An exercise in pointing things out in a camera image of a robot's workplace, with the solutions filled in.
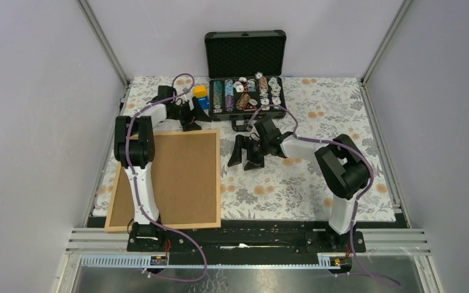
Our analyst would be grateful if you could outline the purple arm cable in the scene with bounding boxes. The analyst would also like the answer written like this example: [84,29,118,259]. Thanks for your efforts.
[125,73,209,283]
[247,104,403,289]

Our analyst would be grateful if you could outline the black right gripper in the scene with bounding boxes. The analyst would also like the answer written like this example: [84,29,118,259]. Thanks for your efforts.
[227,134,269,172]

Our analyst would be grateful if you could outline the blue toy block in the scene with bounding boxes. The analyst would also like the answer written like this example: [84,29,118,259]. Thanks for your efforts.
[197,96,209,110]

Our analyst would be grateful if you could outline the brown frame backing board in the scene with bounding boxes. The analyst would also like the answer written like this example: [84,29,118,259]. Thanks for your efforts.
[109,134,218,227]

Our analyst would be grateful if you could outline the yellow toy block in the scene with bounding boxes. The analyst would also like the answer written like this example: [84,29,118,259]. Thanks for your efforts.
[193,85,208,98]

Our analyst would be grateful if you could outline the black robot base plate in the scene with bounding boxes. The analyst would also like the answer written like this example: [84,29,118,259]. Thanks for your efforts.
[87,216,411,267]

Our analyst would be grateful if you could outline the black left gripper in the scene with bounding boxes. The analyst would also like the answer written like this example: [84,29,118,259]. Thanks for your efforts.
[169,97,211,132]

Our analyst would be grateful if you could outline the light wooden picture frame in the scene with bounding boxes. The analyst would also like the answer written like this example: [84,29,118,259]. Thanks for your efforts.
[104,129,222,233]

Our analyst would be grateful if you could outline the floral patterned table cloth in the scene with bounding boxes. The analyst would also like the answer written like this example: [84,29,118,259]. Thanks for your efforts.
[92,76,397,223]

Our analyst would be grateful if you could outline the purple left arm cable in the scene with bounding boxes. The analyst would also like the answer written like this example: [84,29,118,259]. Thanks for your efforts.
[125,73,209,283]

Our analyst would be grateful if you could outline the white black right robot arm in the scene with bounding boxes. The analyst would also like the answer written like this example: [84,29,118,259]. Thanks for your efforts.
[227,118,374,251]

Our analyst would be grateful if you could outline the black poker chip case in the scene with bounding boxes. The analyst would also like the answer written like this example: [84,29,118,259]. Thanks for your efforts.
[204,29,287,131]

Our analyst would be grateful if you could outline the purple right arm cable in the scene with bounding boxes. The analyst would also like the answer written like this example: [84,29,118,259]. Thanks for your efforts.
[247,104,403,289]

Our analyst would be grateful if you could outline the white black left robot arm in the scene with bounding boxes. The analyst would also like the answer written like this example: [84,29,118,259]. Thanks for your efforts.
[114,85,211,251]

